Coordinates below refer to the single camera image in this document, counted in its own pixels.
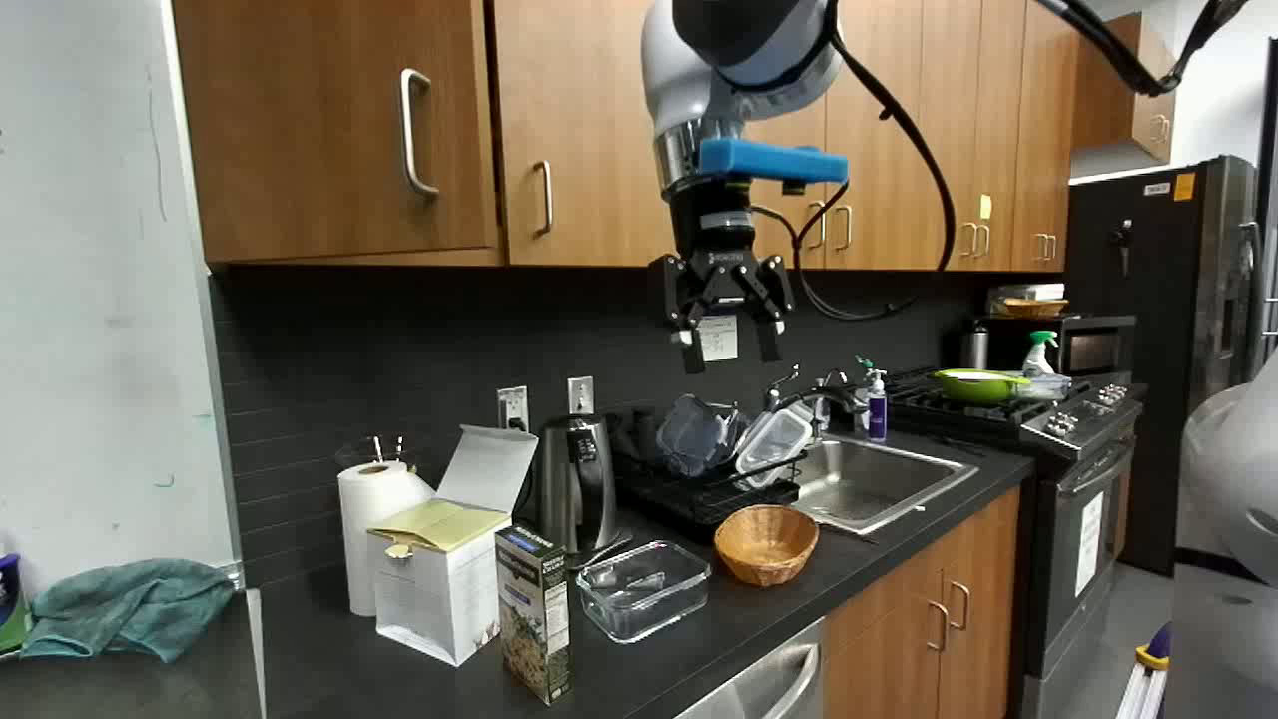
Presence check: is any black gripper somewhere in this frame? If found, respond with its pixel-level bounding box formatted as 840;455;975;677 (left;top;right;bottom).
647;174;799;376

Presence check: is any wooden cabinet door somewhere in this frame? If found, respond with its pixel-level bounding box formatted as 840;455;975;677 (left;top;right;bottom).
820;540;956;719
490;0;680;270
744;94;831;274
944;482;1027;719
173;0;506;266
975;0;1084;274
820;0;984;274

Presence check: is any wooden cabinet above refrigerator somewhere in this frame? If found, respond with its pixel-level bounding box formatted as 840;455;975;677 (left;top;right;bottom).
1069;12;1184;174

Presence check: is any white paper label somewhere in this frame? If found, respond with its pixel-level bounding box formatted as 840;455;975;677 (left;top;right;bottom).
699;312;744;367

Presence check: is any chrome sink faucet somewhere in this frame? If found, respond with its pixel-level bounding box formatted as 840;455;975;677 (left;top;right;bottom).
763;362;869;432

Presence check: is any clear plastic food container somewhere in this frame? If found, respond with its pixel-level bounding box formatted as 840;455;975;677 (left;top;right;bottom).
732;400;820;482

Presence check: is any blue soap bottle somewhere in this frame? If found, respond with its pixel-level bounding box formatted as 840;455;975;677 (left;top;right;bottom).
859;355;893;442

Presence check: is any black dish rack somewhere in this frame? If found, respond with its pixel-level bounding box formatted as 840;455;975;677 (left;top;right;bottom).
614;432;808;532

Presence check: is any stainless steel sink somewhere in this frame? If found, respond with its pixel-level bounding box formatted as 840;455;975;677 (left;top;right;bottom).
776;432;984;540

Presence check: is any wooden bowl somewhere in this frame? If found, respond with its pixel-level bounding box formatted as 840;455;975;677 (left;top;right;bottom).
710;499;821;589

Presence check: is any black electric kettle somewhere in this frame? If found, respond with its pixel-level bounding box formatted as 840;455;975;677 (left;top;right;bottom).
537;412;620;563

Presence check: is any green frying pan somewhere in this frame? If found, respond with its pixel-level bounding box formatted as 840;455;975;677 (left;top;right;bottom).
925;367;1036;412

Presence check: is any clear glass container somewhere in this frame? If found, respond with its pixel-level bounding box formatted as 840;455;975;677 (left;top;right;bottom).
571;534;716;652

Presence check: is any tray on microwave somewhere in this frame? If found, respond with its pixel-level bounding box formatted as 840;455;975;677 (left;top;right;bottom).
987;281;1069;323

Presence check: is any white spray bottle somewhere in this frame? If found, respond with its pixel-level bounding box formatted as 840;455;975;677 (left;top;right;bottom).
1017;327;1062;382

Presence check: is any stainless dishwasher front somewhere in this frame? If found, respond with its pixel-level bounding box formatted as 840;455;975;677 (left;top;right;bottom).
676;615;831;719

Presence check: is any green food carton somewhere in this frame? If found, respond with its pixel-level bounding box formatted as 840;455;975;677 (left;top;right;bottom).
490;523;581;707

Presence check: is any yellow paper sheet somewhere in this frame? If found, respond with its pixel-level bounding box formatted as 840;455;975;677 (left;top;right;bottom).
362;494;515;563

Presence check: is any black microwave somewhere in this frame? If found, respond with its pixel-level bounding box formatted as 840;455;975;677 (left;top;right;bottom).
1054;312;1144;379

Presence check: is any black stove with oven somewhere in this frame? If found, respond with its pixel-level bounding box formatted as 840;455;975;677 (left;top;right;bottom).
888;371;1148;719

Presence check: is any open white cardboard box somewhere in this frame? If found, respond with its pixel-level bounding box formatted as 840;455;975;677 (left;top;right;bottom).
369;420;543;672

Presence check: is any white paper towel roll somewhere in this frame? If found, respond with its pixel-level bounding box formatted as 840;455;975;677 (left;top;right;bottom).
337;455;441;624

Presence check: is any black refrigerator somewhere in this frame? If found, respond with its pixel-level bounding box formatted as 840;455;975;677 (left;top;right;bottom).
1066;151;1261;577

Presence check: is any teal cloth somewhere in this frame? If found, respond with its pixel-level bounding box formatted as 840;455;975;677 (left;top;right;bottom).
15;556;242;665

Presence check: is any blue and green bottle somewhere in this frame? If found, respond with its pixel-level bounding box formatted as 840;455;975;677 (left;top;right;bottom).
0;541;28;659

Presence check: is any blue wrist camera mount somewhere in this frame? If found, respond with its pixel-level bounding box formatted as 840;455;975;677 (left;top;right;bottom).
694;134;849;191

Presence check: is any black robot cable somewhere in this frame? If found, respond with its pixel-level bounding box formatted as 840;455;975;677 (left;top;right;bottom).
744;0;961;332

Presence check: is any long silver door handle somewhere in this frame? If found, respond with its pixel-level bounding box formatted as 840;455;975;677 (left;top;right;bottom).
397;65;445;201

